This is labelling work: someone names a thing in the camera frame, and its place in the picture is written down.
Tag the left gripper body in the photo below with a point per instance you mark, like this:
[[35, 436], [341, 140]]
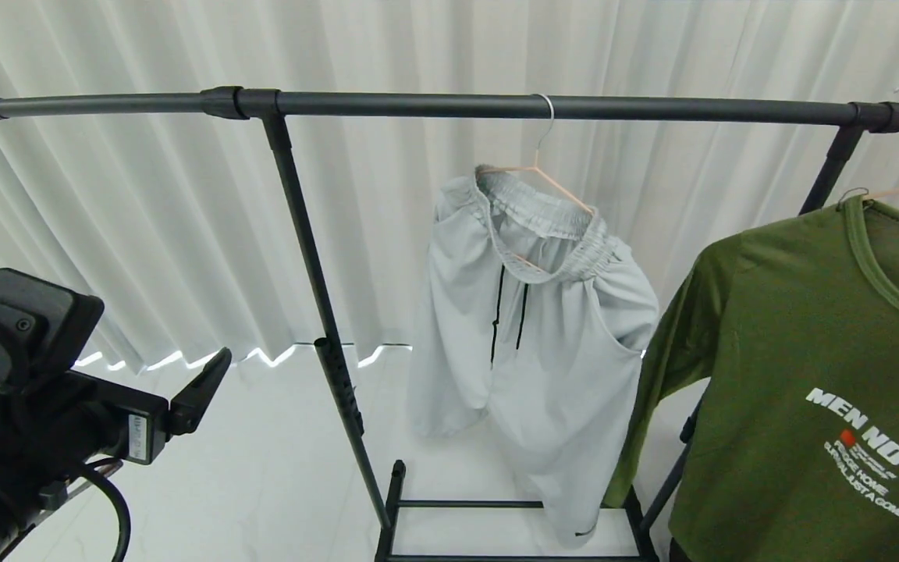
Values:
[[83, 421]]

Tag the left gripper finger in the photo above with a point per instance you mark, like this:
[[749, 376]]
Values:
[[198, 390]]

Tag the black clothes rack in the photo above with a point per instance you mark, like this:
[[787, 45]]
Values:
[[418, 104]]

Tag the white curtain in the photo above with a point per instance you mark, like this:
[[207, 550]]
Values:
[[145, 203]]

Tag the pale grey shorts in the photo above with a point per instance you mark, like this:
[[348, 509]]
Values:
[[559, 375]]

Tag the green long-sleeved shirt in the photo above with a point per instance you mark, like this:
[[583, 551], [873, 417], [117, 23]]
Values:
[[769, 336]]

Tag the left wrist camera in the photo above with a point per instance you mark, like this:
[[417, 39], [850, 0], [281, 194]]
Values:
[[36, 320]]

